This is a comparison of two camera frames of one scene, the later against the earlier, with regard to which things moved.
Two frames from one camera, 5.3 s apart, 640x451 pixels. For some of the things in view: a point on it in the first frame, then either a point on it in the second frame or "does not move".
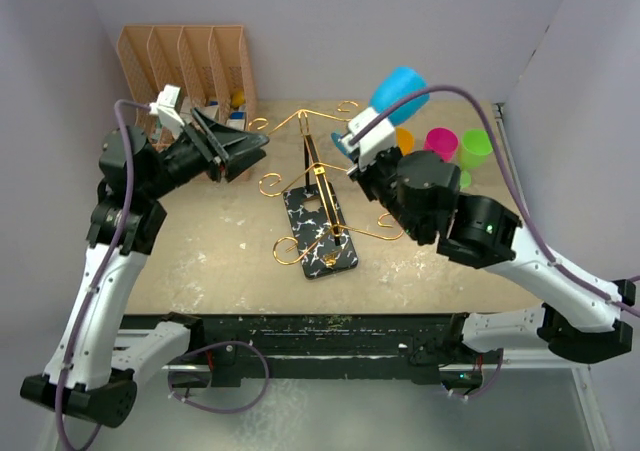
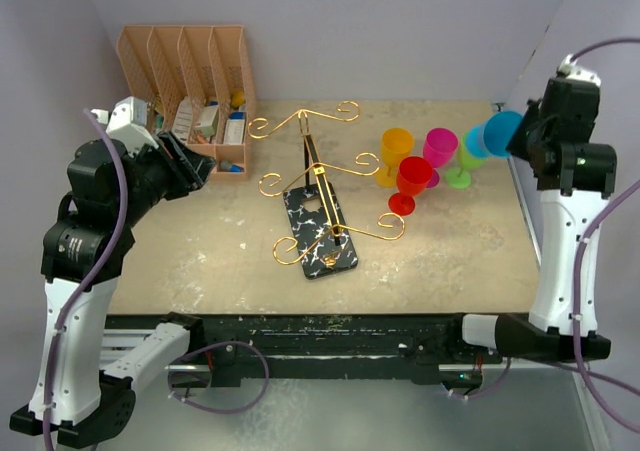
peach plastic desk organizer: [211, 64] does not move
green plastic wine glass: [476, 147] does not move
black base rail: [240, 348] does not move
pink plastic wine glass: [444, 142] does not move
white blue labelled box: [238, 120] does not move
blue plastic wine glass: [393, 87] → [492, 137]
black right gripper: [364, 175] → [517, 146]
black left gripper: [233, 141] → [190, 170]
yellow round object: [238, 98] does not move
